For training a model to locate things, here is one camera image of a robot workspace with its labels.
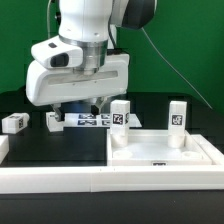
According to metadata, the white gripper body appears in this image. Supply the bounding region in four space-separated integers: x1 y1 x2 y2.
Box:
26 54 129 106

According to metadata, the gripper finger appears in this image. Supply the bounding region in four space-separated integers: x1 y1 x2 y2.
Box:
91 97 109 115
52 104 65 122

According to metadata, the white square table top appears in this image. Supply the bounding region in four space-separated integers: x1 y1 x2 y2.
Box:
107 129 212 166

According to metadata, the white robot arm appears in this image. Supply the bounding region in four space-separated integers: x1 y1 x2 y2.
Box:
26 0 157 122

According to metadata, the white sheet with tags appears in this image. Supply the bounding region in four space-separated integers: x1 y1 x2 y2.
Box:
64 113 141 128

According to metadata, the white U-shaped fence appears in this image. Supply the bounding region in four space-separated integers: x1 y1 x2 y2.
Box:
0 135 224 194

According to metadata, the grey thin cable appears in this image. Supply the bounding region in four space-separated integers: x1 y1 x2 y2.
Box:
45 0 58 39

